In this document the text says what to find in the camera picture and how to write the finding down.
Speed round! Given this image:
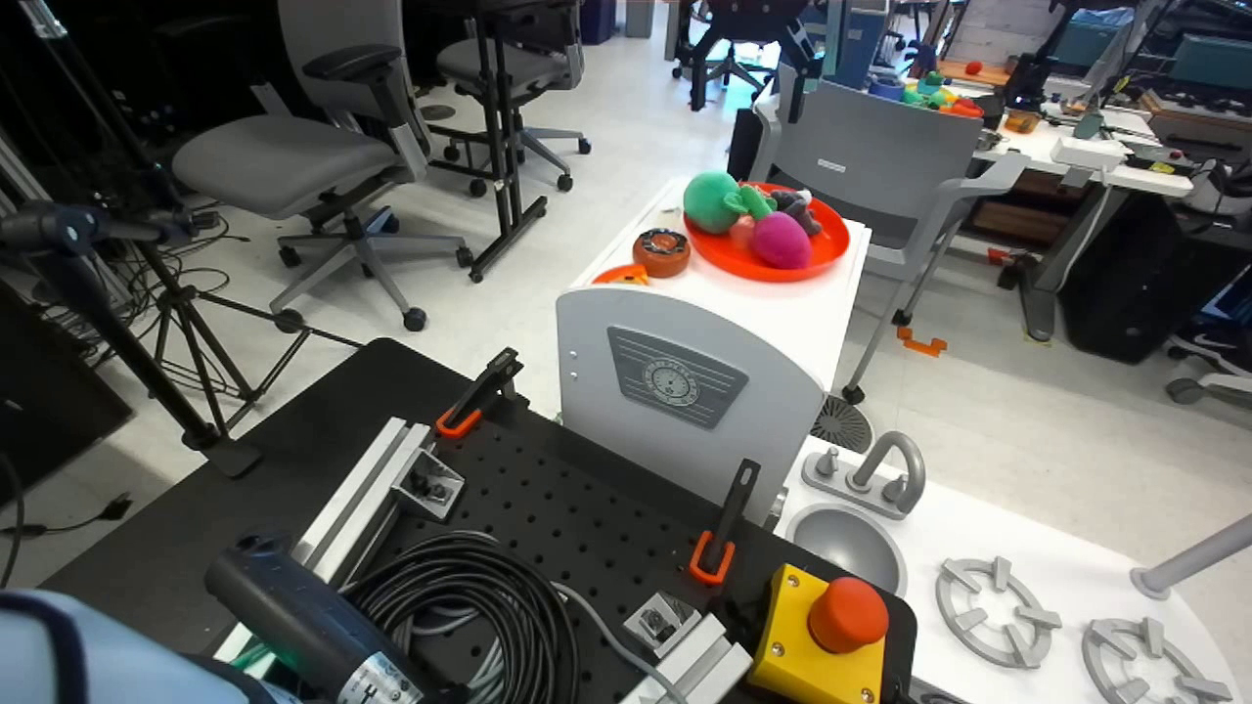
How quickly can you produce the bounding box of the black stereo camera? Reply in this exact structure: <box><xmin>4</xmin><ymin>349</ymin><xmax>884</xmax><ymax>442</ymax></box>
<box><xmin>0</xmin><ymin>201</ymin><xmax>167</xmax><ymax>260</ymax></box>

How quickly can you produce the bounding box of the black computer tower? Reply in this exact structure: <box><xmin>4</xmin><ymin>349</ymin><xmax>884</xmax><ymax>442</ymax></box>
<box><xmin>1051</xmin><ymin>193</ymin><xmax>1209</xmax><ymax>367</ymax></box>

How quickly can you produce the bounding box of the colourful small toys pile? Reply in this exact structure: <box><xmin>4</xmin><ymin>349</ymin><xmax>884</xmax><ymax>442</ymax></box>
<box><xmin>897</xmin><ymin>71</ymin><xmax>975</xmax><ymax>119</ymax></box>

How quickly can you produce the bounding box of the pink plush toy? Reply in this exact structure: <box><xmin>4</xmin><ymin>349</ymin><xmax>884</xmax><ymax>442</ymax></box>
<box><xmin>746</xmin><ymin>210</ymin><xmax>812</xmax><ymax>273</ymax></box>

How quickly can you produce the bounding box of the blue storage bin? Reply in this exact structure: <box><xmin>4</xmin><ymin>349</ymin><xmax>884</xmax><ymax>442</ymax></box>
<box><xmin>821</xmin><ymin>0</ymin><xmax>892</xmax><ymax>94</ymax></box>

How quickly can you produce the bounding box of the black orange bar clamp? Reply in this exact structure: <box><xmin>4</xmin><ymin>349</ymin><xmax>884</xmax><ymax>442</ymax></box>
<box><xmin>686</xmin><ymin>459</ymin><xmax>764</xmax><ymax>590</ymax></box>
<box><xmin>430</xmin><ymin>345</ymin><xmax>528</xmax><ymax>446</ymax></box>

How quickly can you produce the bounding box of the orange round plate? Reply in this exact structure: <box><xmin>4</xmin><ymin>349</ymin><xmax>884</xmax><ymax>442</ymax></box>
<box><xmin>682</xmin><ymin>178</ymin><xmax>851</xmax><ymax>287</ymax></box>

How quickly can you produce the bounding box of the orange toy pizza slice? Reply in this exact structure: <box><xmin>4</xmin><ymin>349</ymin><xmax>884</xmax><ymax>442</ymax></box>
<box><xmin>590</xmin><ymin>261</ymin><xmax>656</xmax><ymax>291</ymax></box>

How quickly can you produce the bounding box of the grey plastic visitor chair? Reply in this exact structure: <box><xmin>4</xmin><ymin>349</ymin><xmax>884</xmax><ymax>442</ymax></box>
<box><xmin>744</xmin><ymin>71</ymin><xmax>1035</xmax><ymax>412</ymax></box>

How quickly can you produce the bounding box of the yellow emergency stop box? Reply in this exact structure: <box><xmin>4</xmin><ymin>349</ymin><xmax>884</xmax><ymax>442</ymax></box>
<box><xmin>744</xmin><ymin>561</ymin><xmax>897</xmax><ymax>704</ymax></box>

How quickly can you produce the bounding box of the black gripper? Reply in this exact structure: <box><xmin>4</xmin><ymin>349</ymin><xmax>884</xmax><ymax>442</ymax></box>
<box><xmin>682</xmin><ymin>0</ymin><xmax>830</xmax><ymax>119</ymax></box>

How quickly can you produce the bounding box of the silver mounting bracket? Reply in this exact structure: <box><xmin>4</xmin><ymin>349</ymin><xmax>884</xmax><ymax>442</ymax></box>
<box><xmin>622</xmin><ymin>590</ymin><xmax>708</xmax><ymax>661</ymax></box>
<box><xmin>396</xmin><ymin>454</ymin><xmax>469</xmax><ymax>526</ymax></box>

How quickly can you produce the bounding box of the white toy kitchen counter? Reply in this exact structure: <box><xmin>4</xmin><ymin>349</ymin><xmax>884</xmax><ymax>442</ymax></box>
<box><xmin>776</xmin><ymin>433</ymin><xmax>1245</xmax><ymax>704</ymax></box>

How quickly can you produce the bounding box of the grey chair base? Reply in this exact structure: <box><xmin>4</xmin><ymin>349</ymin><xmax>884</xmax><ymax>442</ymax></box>
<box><xmin>1146</xmin><ymin>330</ymin><xmax>1252</xmax><ymax>406</ymax></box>

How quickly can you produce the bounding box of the grey toy stove burner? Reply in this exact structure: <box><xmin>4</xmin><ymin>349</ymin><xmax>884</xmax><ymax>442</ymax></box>
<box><xmin>931</xmin><ymin>557</ymin><xmax>1068</xmax><ymax>675</ymax></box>
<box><xmin>1074</xmin><ymin>613</ymin><xmax>1236</xmax><ymax>704</ymax></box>

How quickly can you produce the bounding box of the dark purple plush toy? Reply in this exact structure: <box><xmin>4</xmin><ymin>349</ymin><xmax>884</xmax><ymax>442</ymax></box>
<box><xmin>769</xmin><ymin>190</ymin><xmax>824</xmax><ymax>244</ymax></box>

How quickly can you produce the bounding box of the black metal stand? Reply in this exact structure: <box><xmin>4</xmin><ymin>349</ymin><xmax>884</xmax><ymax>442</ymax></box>
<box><xmin>460</xmin><ymin>0</ymin><xmax>555</xmax><ymax>287</ymax></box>

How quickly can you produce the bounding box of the grey metal pole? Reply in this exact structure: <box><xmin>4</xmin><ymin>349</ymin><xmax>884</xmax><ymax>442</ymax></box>
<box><xmin>1125</xmin><ymin>509</ymin><xmax>1252</xmax><ymax>608</ymax></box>

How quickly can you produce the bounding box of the long aluminium extrusion rail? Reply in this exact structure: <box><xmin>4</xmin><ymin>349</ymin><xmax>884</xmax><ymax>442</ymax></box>
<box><xmin>211</xmin><ymin>416</ymin><xmax>436</xmax><ymax>668</ymax></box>

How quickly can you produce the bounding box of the short aluminium extrusion rail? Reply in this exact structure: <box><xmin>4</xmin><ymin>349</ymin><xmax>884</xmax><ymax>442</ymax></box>
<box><xmin>619</xmin><ymin>612</ymin><xmax>757</xmax><ymax>704</ymax></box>

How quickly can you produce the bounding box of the small brown donut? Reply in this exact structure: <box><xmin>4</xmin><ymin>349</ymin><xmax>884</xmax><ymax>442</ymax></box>
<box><xmin>631</xmin><ymin>229</ymin><xmax>697</xmax><ymax>282</ymax></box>

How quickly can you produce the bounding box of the grey toy faucet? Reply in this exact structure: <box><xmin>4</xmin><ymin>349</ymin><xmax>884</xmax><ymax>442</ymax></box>
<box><xmin>796</xmin><ymin>428</ymin><xmax>931</xmax><ymax>526</ymax></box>

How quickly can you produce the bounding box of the grey padded office chair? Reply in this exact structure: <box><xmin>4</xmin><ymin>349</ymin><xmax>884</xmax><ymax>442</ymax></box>
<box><xmin>167</xmin><ymin>0</ymin><xmax>476</xmax><ymax>336</ymax></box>

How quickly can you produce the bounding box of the black coiled cable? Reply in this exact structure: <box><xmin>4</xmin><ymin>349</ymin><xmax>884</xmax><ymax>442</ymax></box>
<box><xmin>344</xmin><ymin>526</ymin><xmax>579</xmax><ymax>704</ymax></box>

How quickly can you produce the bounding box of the white toy fridge cabinet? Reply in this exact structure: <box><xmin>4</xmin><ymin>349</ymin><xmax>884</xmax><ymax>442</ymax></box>
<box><xmin>551</xmin><ymin>173</ymin><xmax>876</xmax><ymax>534</ymax></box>

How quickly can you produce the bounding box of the dark blue cylinder device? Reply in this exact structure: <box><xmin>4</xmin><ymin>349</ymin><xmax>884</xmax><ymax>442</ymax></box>
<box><xmin>203</xmin><ymin>535</ymin><xmax>425</xmax><ymax>704</ymax></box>

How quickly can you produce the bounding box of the thin grey cable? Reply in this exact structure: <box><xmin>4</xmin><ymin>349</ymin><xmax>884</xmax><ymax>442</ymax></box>
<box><xmin>549</xmin><ymin>579</ymin><xmax>682</xmax><ymax>702</ymax></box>

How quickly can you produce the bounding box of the black power cable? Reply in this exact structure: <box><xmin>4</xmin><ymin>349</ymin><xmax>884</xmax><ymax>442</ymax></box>
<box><xmin>0</xmin><ymin>446</ymin><xmax>138</xmax><ymax>596</ymax></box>

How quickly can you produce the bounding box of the black stand pole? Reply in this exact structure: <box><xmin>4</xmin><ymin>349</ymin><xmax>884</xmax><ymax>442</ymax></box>
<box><xmin>11</xmin><ymin>0</ymin><xmax>181</xmax><ymax>210</ymax></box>

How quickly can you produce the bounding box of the grey toy sink basin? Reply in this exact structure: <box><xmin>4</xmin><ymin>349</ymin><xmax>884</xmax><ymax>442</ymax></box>
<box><xmin>786</xmin><ymin>504</ymin><xmax>906</xmax><ymax>599</ymax></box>

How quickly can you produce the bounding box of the grey round floor base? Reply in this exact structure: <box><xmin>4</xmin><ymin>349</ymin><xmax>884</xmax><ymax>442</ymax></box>
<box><xmin>812</xmin><ymin>390</ymin><xmax>876</xmax><ymax>459</ymax></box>

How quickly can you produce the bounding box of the green plush toy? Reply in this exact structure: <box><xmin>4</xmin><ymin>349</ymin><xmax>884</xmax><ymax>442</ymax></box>
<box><xmin>682</xmin><ymin>169</ymin><xmax>776</xmax><ymax>239</ymax></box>

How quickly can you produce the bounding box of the black camera tripod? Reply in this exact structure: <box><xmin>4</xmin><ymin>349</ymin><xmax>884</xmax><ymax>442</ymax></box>
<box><xmin>22</xmin><ymin>233</ymin><xmax>370</xmax><ymax>459</ymax></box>

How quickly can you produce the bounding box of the orange floor tape marker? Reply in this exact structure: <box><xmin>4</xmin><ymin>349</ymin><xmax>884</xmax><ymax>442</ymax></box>
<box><xmin>892</xmin><ymin>325</ymin><xmax>952</xmax><ymax>359</ymax></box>

